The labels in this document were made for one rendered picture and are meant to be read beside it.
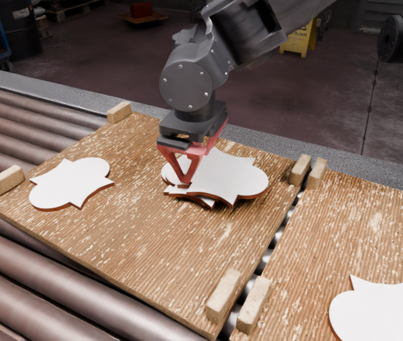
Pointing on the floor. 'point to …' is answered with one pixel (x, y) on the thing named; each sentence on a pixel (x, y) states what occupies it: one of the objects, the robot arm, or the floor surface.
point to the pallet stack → (55, 8)
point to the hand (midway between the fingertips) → (194, 164)
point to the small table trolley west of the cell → (2, 56)
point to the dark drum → (10, 27)
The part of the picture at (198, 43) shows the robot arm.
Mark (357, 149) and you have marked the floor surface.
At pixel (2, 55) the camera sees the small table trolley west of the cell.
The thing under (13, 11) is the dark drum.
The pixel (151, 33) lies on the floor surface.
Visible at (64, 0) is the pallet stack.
